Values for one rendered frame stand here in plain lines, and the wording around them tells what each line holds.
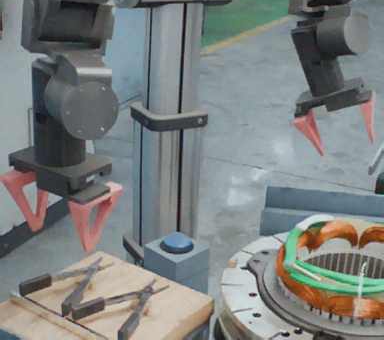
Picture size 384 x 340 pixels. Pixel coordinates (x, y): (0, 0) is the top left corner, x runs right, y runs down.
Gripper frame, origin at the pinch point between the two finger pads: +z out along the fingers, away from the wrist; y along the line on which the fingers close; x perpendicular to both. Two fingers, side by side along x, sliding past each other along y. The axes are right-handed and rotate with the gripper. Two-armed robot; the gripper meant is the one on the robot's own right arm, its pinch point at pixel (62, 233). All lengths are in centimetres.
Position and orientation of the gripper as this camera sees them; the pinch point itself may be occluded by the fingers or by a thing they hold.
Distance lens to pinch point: 79.1
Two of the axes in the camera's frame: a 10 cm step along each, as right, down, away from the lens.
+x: 4.9, -2.9, 8.2
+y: 8.7, 2.5, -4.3
